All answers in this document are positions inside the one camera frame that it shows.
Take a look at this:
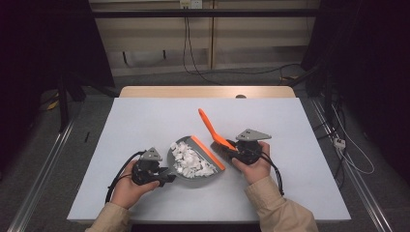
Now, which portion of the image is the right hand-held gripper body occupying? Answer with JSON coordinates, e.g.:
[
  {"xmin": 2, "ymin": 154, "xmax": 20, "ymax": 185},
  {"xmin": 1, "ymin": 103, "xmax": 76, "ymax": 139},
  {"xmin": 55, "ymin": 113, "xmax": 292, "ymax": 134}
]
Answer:
[{"xmin": 235, "ymin": 129, "xmax": 273, "ymax": 166}]

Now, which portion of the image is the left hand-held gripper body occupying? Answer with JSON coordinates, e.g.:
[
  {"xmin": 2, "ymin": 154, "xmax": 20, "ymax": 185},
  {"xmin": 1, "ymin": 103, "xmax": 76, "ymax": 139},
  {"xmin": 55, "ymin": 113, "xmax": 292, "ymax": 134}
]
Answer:
[{"xmin": 131, "ymin": 147, "xmax": 163, "ymax": 188}]

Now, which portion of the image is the orange brush with grey bristles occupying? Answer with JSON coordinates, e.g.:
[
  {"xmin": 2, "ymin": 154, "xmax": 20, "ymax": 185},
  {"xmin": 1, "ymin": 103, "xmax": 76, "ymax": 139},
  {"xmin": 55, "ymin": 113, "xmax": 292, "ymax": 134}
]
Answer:
[{"xmin": 197, "ymin": 107, "xmax": 240, "ymax": 163}]

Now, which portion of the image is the pile of white paper scraps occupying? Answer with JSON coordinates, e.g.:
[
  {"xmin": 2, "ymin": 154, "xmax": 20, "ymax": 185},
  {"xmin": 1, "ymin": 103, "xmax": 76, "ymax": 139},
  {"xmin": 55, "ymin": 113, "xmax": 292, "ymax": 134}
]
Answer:
[{"xmin": 169, "ymin": 141, "xmax": 218, "ymax": 179}]

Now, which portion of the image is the grey dustpan with orange edge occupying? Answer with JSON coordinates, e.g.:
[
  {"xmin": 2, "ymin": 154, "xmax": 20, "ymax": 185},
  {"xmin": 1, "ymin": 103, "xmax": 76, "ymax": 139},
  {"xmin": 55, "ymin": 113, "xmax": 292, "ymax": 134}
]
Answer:
[{"xmin": 166, "ymin": 134, "xmax": 226, "ymax": 189}]

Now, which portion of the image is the person's right hand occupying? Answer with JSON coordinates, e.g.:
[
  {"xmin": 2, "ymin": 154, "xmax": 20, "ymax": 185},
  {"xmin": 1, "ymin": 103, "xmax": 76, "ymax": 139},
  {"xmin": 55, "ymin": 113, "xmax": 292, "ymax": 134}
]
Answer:
[{"xmin": 231, "ymin": 140, "xmax": 274, "ymax": 186}]

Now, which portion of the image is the person's left hand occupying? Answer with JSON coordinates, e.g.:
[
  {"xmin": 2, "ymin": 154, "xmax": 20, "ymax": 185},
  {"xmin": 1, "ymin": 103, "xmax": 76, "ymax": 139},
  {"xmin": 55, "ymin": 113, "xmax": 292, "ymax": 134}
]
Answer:
[{"xmin": 109, "ymin": 159, "xmax": 161, "ymax": 210}]

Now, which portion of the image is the white table mat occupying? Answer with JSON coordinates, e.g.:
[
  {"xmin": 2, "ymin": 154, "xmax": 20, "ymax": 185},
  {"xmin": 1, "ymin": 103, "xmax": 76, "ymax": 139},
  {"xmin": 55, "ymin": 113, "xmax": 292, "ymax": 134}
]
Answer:
[{"xmin": 67, "ymin": 97, "xmax": 352, "ymax": 223}]

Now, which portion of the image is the wooden table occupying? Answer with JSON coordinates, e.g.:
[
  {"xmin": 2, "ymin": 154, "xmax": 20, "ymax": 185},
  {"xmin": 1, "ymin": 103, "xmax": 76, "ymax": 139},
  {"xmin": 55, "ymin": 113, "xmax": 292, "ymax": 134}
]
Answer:
[{"xmin": 119, "ymin": 85, "xmax": 297, "ymax": 99}]

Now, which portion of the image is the black metal stand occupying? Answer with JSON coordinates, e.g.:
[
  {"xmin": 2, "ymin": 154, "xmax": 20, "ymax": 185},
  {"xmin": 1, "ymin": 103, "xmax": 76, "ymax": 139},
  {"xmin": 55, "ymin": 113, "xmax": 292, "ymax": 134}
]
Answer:
[{"xmin": 57, "ymin": 72, "xmax": 120, "ymax": 133}]

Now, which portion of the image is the black horizontal metal bar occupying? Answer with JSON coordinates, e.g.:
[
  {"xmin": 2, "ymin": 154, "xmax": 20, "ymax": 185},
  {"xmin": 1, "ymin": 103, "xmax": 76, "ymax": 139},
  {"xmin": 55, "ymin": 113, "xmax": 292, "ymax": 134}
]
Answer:
[{"xmin": 91, "ymin": 9, "xmax": 323, "ymax": 18}]

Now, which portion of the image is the dark curtain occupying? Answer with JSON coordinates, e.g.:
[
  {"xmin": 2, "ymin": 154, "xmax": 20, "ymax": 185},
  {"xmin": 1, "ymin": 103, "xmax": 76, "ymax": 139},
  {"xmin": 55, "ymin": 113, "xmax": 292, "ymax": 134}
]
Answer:
[
  {"xmin": 301, "ymin": 0, "xmax": 410, "ymax": 175},
  {"xmin": 0, "ymin": 0, "xmax": 115, "ymax": 182}
]

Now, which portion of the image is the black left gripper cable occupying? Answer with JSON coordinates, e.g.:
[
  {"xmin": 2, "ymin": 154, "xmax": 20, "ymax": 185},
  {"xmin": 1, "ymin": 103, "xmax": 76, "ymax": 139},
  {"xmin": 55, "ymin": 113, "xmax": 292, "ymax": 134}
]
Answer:
[{"xmin": 104, "ymin": 150, "xmax": 148, "ymax": 204}]

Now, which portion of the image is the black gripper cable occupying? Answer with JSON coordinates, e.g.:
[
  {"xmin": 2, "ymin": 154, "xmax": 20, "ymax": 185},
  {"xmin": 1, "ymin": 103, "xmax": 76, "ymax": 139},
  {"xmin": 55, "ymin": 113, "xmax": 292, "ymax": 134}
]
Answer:
[
  {"xmin": 260, "ymin": 151, "xmax": 285, "ymax": 197},
  {"xmin": 104, "ymin": 150, "xmax": 148, "ymax": 204}
]

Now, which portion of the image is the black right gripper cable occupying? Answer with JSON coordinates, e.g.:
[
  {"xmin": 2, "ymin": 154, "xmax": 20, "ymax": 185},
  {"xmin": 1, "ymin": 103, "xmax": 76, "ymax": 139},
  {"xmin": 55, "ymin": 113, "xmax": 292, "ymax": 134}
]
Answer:
[{"xmin": 260, "ymin": 151, "xmax": 285, "ymax": 197}]

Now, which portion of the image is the black floor cable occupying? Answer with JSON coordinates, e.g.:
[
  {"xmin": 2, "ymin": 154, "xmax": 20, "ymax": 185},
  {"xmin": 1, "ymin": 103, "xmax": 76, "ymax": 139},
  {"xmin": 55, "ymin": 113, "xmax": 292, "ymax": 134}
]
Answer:
[{"xmin": 187, "ymin": 62, "xmax": 303, "ymax": 77}]

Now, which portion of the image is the white floor cable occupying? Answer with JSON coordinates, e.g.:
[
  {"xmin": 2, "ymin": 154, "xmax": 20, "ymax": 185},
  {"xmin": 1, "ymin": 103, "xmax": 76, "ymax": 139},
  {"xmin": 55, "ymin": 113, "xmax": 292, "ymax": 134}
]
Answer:
[{"xmin": 332, "ymin": 105, "xmax": 375, "ymax": 176}]

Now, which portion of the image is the aluminium floor rail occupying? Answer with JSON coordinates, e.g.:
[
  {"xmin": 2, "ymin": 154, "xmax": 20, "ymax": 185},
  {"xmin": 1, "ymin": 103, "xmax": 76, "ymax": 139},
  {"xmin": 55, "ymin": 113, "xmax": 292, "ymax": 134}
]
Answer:
[
  {"xmin": 7, "ymin": 120, "xmax": 76, "ymax": 232},
  {"xmin": 308, "ymin": 98, "xmax": 393, "ymax": 232}
]

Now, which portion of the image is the black hanging wall cable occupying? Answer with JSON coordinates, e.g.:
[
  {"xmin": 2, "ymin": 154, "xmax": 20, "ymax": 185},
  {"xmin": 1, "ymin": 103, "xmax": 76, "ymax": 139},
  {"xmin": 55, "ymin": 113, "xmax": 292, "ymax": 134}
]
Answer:
[{"xmin": 182, "ymin": 16, "xmax": 223, "ymax": 86}]

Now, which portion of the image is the white wall socket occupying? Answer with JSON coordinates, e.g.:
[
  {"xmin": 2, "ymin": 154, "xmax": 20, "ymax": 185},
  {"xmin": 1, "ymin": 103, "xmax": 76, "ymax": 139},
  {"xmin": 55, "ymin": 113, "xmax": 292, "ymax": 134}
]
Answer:
[{"xmin": 179, "ymin": 0, "xmax": 203, "ymax": 10}]

